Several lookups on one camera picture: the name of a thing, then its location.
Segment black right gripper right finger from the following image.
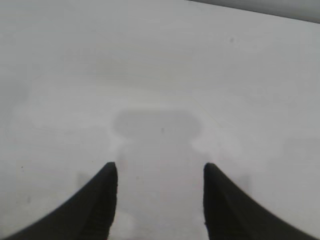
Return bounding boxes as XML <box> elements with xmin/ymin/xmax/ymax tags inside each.
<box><xmin>202</xmin><ymin>162</ymin><xmax>315</xmax><ymax>240</ymax></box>

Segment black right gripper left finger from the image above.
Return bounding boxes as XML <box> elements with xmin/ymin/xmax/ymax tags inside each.
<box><xmin>7</xmin><ymin>161</ymin><xmax>119</xmax><ymax>240</ymax></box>

